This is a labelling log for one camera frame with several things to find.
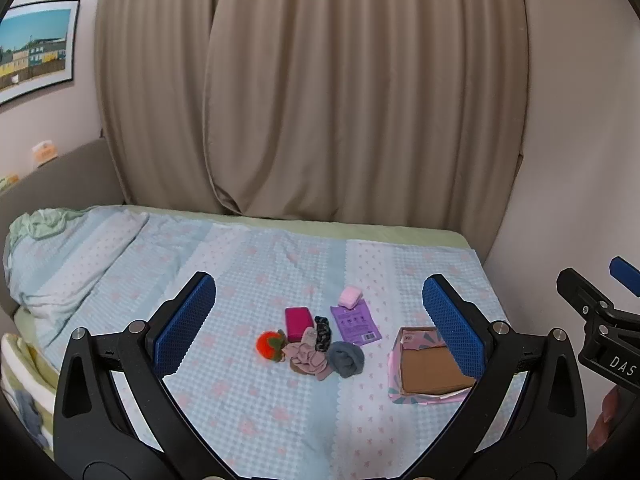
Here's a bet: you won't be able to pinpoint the pink patterned cardboard box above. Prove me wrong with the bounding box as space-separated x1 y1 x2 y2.
387 327 475 405

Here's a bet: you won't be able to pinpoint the orange pompom toy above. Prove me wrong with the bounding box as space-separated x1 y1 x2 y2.
255 330 288 362

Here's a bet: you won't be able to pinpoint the grey socks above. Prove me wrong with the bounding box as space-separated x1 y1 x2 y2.
326 341 364 378

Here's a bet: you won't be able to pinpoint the dusty pink scrunchie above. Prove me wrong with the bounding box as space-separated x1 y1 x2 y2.
284 327 333 382

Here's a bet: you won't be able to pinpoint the light pink fluffy roll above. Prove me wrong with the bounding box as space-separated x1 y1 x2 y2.
337 286 362 310

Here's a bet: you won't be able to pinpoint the magenta zip pouch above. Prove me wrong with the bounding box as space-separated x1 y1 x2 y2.
284 307 314 342

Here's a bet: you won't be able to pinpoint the person's right hand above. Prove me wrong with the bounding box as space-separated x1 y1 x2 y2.
587 387 620 452

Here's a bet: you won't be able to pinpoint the light blue checked bedspread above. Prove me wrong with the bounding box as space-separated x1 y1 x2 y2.
3 204 526 479

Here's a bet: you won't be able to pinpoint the purple sachet packet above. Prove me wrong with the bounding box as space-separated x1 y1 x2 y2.
330 298 382 346

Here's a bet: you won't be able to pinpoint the light green bed sheet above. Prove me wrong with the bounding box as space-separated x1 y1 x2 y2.
127 205 471 249

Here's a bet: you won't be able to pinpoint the black patterned scrunchie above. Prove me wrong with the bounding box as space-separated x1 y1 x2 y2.
314 316 332 352

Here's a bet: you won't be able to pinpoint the grey upholstered headboard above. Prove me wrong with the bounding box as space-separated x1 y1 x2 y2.
0 138 126 321

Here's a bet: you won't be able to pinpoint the beige pleated curtain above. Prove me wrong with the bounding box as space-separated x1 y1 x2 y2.
94 0 529 256

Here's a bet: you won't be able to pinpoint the orange box on headboard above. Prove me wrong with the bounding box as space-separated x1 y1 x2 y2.
32 140 58 168

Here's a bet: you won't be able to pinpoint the framed landscape picture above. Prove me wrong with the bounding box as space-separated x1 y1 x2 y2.
0 0 80 104

